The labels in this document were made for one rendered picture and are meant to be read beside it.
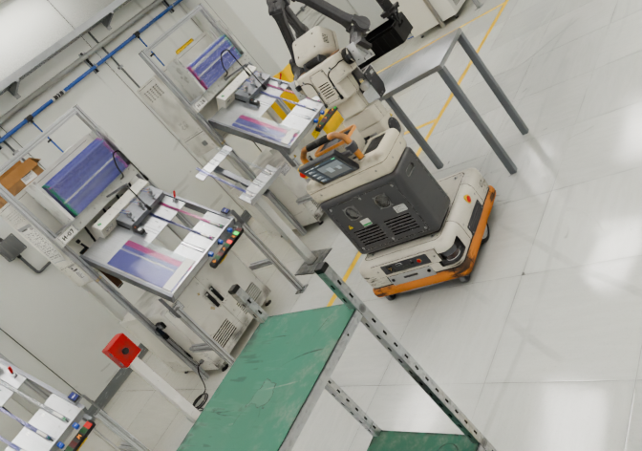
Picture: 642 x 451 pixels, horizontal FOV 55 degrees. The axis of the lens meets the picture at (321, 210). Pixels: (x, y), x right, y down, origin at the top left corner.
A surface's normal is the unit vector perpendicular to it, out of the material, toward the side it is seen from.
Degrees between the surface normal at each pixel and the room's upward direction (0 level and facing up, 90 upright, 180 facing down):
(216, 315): 90
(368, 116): 82
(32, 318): 90
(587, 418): 0
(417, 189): 90
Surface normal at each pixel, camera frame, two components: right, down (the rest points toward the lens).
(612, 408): -0.62, -0.71
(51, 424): 0.04, -0.65
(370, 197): -0.39, 0.64
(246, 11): 0.64, -0.22
